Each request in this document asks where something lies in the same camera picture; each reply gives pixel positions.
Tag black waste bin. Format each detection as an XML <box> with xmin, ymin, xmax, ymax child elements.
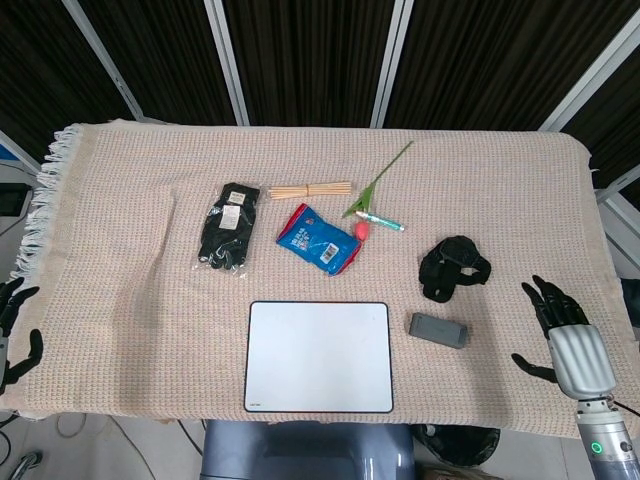
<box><xmin>413</xmin><ymin>423</ymin><xmax>501</xmax><ymax>467</ymax></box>

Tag white frame post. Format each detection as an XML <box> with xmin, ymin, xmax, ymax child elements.
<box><xmin>539</xmin><ymin>9</ymin><xmax>640</xmax><ymax>132</ymax></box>
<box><xmin>62</xmin><ymin>0</ymin><xmax>149</xmax><ymax>121</ymax></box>
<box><xmin>369</xmin><ymin>0</ymin><xmax>416</xmax><ymax>129</ymax></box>
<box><xmin>202</xmin><ymin>0</ymin><xmax>251</xmax><ymax>126</ymax></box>

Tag green whiteboard marker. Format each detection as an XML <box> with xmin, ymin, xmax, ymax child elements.
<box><xmin>353</xmin><ymin>209</ymin><xmax>406</xmax><ymax>232</ymax></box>

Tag beige waffle tablecloth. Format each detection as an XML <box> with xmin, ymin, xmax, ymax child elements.
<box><xmin>14</xmin><ymin>118</ymin><xmax>624</xmax><ymax>441</ymax></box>

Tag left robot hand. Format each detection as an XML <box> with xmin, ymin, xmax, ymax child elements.
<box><xmin>0</xmin><ymin>277</ymin><xmax>45</xmax><ymax>396</ymax></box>

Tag artificial pink tulip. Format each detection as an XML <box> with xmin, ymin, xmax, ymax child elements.
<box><xmin>341</xmin><ymin>140</ymin><xmax>415</xmax><ymax>242</ymax></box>

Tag blue and red snack bag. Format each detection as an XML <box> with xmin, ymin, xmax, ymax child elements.
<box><xmin>274</xmin><ymin>202</ymin><xmax>364</xmax><ymax>277</ymax></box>

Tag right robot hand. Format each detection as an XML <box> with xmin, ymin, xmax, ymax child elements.
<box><xmin>510</xmin><ymin>273</ymin><xmax>617</xmax><ymax>400</ymax></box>

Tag black wrist brace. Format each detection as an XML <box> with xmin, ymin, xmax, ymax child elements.
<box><xmin>418</xmin><ymin>234</ymin><xmax>493</xmax><ymax>304</ymax></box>

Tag white dry-erase board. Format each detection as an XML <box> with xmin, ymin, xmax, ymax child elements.
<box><xmin>243</xmin><ymin>300</ymin><xmax>395</xmax><ymax>414</ymax></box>

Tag bundle of wooden sticks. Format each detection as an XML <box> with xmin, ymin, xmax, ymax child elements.
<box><xmin>268</xmin><ymin>181</ymin><xmax>354</xmax><ymax>202</ymax></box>

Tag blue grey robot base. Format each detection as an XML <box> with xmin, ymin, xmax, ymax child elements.
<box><xmin>199</xmin><ymin>419</ymin><xmax>419</xmax><ymax>480</ymax></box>

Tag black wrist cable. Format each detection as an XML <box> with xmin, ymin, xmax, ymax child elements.
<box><xmin>607</xmin><ymin>397</ymin><xmax>640</xmax><ymax>416</ymax></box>

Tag black gloves in plastic bag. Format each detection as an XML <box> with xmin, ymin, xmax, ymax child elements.
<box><xmin>194</xmin><ymin>182</ymin><xmax>262</xmax><ymax>274</ymax></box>

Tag grey board eraser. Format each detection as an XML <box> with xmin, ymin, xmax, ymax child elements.
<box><xmin>408</xmin><ymin>312</ymin><xmax>471</xmax><ymax>350</ymax></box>

